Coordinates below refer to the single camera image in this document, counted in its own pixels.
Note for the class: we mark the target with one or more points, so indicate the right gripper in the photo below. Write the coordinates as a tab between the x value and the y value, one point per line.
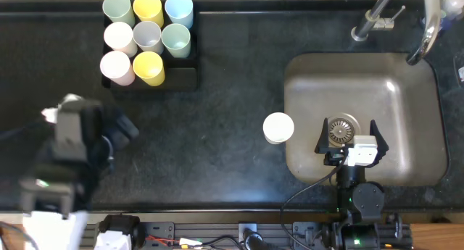
333	158

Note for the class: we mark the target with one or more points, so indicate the white cup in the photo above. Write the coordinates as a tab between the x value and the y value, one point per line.
117	36
278	127

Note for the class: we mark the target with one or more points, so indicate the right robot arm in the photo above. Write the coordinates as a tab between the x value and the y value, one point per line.
368	201

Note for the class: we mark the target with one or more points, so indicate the steel sink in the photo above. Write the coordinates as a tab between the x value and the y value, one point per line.
398	116

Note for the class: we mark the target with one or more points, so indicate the steel tap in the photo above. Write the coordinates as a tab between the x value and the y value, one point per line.
362	27

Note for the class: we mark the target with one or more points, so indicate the blue soap bottle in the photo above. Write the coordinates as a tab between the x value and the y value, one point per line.
453	5

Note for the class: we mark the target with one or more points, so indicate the green cup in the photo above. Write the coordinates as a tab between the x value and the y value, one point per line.
175	38
116	7

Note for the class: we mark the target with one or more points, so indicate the yellow cup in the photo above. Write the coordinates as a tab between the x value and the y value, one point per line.
146	7
148	66

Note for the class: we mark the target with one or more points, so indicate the blue cup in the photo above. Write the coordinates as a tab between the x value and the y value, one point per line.
178	9

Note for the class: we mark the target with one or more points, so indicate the grey cup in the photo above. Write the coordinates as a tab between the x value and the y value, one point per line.
146	35

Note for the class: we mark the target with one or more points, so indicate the pink cup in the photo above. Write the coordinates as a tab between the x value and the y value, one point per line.
115	65

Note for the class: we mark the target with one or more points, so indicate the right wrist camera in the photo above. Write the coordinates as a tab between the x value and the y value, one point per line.
362	150

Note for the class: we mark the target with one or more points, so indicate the mounting rail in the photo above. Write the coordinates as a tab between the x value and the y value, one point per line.
210	232

